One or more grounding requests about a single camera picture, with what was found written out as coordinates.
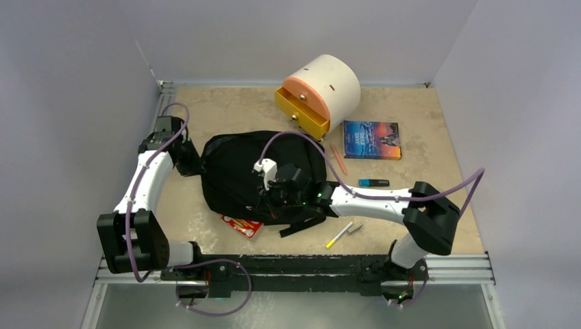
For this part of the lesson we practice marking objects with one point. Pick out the cream cylindrical drawer box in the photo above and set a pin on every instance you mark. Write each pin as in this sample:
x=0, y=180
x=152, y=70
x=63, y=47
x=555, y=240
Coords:
x=328, y=86

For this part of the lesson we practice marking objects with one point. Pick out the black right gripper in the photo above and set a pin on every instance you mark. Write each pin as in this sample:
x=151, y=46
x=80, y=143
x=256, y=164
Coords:
x=267, y=197

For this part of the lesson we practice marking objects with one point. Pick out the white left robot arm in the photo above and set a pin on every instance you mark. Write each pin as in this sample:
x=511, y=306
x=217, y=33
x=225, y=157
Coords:
x=131, y=237

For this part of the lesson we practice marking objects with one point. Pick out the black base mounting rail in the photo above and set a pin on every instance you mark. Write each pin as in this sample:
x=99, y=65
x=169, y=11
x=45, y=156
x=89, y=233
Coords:
x=366, y=274

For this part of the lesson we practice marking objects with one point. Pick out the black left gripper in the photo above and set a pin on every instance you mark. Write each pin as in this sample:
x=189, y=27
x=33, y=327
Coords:
x=194, y=168

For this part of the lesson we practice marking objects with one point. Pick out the grey marker cap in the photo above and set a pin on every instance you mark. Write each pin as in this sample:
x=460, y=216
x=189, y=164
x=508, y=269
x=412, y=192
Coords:
x=355, y=228

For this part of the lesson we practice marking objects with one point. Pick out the yellow white marker pen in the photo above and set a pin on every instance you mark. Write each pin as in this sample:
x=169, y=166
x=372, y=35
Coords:
x=333, y=241

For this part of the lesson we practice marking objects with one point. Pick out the Jane Eyre book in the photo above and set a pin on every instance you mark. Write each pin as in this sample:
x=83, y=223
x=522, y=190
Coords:
x=371, y=140

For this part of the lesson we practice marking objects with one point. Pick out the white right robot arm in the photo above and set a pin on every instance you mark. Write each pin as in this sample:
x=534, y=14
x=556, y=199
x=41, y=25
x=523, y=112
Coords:
x=429, y=217

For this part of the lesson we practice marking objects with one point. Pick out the red sticker package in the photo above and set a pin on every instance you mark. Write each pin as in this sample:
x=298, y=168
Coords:
x=247, y=228

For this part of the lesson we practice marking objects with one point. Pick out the orange pen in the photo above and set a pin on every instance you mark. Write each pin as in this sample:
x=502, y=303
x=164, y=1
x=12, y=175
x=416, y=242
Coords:
x=338, y=159

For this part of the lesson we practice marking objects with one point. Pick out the aluminium table frame rail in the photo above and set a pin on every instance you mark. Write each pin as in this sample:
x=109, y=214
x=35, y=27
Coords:
x=130, y=236

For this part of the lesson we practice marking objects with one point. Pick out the blue highlighter marker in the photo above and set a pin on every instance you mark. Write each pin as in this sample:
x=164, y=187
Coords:
x=373, y=183

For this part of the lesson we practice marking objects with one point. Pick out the black student backpack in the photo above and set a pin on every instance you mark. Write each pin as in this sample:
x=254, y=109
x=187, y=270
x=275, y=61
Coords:
x=232, y=188

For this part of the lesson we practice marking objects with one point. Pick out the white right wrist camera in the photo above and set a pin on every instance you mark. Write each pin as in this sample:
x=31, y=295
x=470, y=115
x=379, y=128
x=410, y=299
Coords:
x=267, y=169

